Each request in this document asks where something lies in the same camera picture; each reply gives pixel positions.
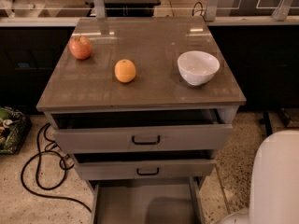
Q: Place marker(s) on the grey bottom drawer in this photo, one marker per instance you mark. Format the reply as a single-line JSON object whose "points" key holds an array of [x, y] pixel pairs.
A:
{"points": [[147, 201]]}

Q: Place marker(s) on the grey drawer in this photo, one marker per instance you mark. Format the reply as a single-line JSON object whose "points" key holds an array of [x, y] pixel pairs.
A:
{"points": [[143, 139], [147, 201], [134, 165]]}

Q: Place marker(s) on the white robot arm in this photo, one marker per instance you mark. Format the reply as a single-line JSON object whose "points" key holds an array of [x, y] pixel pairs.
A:
{"points": [[274, 189]]}

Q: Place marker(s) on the grey drawer cabinet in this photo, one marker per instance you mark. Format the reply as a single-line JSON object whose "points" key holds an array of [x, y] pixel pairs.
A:
{"points": [[86, 94]]}

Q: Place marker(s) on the grey top drawer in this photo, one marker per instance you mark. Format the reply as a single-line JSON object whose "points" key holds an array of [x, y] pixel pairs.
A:
{"points": [[143, 139]]}

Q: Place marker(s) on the grey middle drawer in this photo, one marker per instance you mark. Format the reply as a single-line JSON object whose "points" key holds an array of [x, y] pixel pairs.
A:
{"points": [[134, 165]]}

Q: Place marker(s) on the orange fruit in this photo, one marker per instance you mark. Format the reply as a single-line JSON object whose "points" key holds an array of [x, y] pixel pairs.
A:
{"points": [[124, 71]]}

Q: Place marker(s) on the white ceramic bowl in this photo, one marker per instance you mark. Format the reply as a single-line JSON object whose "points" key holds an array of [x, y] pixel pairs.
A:
{"points": [[197, 67]]}

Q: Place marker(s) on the red apple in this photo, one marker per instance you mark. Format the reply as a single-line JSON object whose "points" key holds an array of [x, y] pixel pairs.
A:
{"points": [[80, 47]]}

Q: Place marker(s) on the black rolling stand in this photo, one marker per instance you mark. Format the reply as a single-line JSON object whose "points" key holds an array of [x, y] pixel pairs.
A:
{"points": [[280, 120]]}

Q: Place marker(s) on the basket of colourful items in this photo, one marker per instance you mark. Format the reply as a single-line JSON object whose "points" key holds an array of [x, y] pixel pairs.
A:
{"points": [[14, 128]]}

